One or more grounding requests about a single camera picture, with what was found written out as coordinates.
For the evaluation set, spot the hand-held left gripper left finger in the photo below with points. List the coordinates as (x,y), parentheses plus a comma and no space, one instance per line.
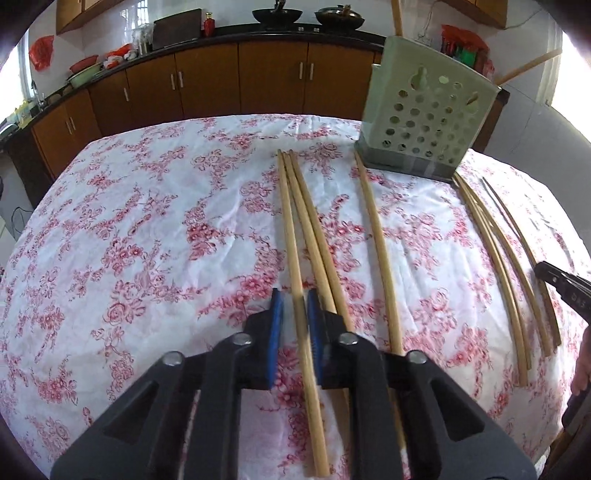
(277,341)

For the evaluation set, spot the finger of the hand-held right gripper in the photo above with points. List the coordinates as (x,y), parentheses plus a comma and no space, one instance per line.
(568,290)

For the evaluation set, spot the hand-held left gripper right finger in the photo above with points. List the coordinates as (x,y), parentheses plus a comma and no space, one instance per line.
(315,341)

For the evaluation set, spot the wooden chopstick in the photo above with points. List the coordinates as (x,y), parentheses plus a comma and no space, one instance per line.
(522,376)
(290,230)
(377,240)
(529,362)
(531,66)
(557,339)
(305,230)
(396,18)
(319,230)
(547,348)

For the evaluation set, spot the green perforated chopstick holder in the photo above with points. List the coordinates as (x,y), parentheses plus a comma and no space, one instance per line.
(415,78)

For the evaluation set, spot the person's right hand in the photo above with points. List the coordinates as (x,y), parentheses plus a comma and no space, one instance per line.
(584,364)

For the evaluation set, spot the red floral tablecloth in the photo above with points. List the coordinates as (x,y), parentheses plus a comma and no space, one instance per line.
(138,230)

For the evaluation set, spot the bright window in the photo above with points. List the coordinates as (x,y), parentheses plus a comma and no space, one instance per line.
(575,78)
(11,78)

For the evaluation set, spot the red bag of bottles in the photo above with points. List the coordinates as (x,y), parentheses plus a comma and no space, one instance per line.
(464,48)

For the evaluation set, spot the brown wooden base cabinets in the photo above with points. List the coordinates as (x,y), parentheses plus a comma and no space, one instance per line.
(207,78)

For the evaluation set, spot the black kitchen countertop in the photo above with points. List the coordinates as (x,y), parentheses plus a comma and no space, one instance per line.
(184,44)

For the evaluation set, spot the red bottle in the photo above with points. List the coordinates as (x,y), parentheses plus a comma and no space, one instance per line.
(210,25)

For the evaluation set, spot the black wok with lid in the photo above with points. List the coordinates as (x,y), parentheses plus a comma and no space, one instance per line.
(339,17)

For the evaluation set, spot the green basin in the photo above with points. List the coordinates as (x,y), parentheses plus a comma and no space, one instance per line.
(85,78)

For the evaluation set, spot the red and white bag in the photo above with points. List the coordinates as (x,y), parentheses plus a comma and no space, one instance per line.
(119,56)

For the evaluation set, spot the dark cutting board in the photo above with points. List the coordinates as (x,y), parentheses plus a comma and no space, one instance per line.
(178,28)

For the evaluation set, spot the red basin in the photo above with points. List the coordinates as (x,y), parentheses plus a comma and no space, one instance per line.
(84,64)

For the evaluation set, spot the yellow bottle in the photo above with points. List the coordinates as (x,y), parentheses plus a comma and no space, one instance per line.
(21,114)

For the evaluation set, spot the metal faucet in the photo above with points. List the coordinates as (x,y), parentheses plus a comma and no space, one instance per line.
(36,92)

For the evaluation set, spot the hanging red plastic bag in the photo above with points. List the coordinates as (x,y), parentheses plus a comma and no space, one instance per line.
(41,53)

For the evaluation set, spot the brown wall cabinet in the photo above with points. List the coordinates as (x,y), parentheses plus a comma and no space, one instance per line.
(87,11)
(485,9)

